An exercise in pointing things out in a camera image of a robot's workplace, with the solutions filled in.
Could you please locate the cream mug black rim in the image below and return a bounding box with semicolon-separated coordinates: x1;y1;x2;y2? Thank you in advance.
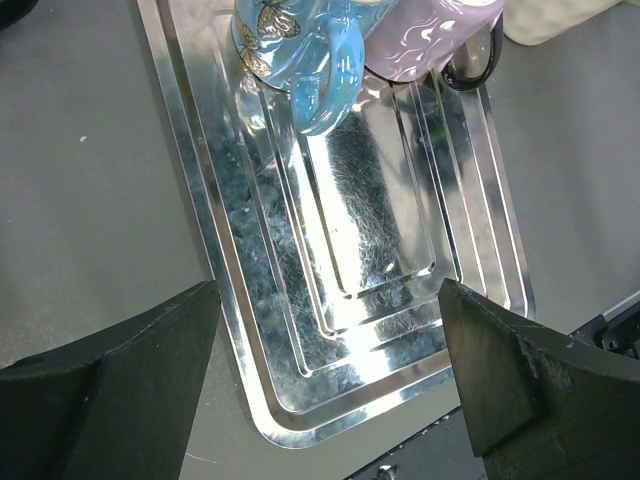
503;0;620;46

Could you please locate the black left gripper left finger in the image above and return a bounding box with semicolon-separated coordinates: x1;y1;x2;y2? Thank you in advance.
1;281;221;479

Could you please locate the silver metal tray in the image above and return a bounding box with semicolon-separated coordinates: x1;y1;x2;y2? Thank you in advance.
138;1;535;449

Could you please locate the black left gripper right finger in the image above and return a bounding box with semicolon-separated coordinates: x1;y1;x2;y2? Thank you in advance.
437;278;640;480

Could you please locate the blue butterfly mug orange inside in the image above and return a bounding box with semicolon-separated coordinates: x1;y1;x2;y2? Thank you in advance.
231;0;395;136

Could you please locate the lilac ceramic mug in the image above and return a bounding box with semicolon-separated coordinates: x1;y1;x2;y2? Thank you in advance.
365;0;505;92

